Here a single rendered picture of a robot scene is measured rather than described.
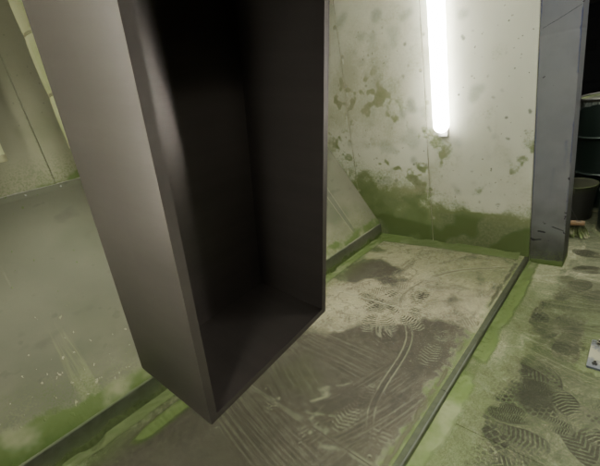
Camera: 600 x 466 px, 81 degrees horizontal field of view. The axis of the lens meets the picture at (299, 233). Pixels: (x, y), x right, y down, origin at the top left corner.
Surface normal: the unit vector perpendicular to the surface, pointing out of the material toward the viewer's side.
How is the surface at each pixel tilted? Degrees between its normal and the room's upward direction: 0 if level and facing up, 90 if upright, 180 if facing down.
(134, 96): 91
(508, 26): 90
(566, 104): 90
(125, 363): 57
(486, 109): 90
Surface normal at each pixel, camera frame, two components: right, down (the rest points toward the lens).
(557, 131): -0.67, 0.37
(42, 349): 0.50, -0.40
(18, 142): 0.72, 0.11
